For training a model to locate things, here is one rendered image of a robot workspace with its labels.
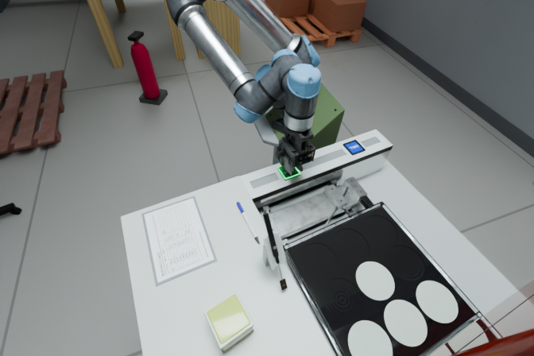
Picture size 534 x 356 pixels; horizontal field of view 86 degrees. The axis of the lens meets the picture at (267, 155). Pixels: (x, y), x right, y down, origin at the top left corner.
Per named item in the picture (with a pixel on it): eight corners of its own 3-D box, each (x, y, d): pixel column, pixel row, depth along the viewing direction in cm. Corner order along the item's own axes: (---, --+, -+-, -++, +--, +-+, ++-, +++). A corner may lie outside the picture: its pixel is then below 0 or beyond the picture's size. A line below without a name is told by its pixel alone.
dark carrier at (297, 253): (474, 315, 71) (476, 314, 70) (365, 393, 60) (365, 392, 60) (381, 207, 92) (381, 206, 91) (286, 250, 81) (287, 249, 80)
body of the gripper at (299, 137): (290, 171, 80) (295, 140, 71) (276, 150, 85) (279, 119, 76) (313, 162, 82) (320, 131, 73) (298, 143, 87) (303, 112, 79)
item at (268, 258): (284, 275, 69) (290, 250, 59) (270, 282, 68) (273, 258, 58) (273, 253, 73) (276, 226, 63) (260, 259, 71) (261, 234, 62)
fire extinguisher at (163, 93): (163, 87, 285) (145, 25, 240) (172, 101, 271) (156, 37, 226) (136, 95, 275) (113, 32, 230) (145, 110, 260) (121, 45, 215)
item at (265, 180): (381, 170, 112) (393, 145, 102) (251, 222, 94) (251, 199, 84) (365, 154, 118) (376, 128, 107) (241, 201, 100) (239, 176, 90)
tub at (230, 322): (254, 332, 61) (254, 324, 56) (222, 355, 58) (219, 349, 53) (237, 299, 65) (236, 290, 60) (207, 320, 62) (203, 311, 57)
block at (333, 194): (346, 207, 93) (348, 202, 91) (337, 210, 92) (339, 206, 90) (331, 188, 98) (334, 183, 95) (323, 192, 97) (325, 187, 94)
